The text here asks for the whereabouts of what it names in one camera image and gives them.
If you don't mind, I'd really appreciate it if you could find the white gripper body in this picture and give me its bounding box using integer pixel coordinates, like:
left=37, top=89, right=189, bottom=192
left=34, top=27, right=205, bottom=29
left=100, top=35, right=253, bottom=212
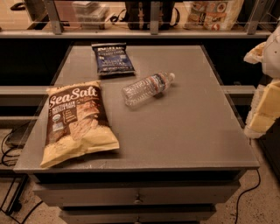
left=262, top=26, right=280, bottom=79

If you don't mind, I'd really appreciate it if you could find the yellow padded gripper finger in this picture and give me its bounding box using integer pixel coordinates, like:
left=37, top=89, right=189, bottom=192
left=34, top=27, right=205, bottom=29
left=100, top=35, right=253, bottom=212
left=243, top=42, right=265, bottom=64
left=244, top=80, right=280, bottom=139

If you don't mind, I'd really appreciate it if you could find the brown sea salt chip bag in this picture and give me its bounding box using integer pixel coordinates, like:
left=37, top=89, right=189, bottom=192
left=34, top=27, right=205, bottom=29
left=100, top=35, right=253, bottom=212
left=40, top=80, right=119, bottom=168

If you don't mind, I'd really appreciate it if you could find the colourful snack bag on shelf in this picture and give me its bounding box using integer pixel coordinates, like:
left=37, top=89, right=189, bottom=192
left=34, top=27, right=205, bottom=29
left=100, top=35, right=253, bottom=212
left=184, top=0, right=244, bottom=31

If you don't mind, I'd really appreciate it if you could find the blue chip bag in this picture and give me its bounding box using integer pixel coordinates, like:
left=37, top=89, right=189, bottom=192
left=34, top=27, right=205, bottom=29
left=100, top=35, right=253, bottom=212
left=91, top=43, right=135, bottom=76

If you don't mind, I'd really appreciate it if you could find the grey drawer cabinet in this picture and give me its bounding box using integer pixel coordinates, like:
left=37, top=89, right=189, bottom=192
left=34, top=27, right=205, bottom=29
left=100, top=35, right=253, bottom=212
left=15, top=45, right=259, bottom=224

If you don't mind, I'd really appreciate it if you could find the clear plastic water bottle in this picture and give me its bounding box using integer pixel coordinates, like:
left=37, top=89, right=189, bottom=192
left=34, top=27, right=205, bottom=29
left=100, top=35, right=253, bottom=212
left=122, top=73, right=175, bottom=107

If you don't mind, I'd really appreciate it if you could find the black backpack on shelf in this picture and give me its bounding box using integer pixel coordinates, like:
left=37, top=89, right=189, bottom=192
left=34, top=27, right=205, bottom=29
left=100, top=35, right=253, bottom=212
left=110, top=1, right=180, bottom=30

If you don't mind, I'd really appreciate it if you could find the round metal drawer knob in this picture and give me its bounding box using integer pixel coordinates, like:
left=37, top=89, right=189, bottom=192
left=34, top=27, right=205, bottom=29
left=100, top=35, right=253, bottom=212
left=134, top=197, right=143, bottom=205

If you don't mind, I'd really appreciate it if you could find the clear plastic container on shelf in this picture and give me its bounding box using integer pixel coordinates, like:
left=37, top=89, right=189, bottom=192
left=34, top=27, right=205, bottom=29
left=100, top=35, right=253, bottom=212
left=72, top=1, right=109, bottom=30

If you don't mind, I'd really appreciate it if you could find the black cable right floor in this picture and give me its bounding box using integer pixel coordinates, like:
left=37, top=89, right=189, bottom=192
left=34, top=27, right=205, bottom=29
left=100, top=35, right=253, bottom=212
left=234, top=169, right=262, bottom=224

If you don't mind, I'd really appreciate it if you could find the grey metal shelf rail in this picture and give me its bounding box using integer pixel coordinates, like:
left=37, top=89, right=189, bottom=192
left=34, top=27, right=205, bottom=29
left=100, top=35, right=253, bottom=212
left=0, top=0, right=279, bottom=39

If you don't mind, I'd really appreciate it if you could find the black cables left floor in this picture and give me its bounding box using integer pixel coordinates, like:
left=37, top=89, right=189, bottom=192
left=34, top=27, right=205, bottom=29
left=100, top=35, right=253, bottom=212
left=0, top=122, right=45, bottom=224

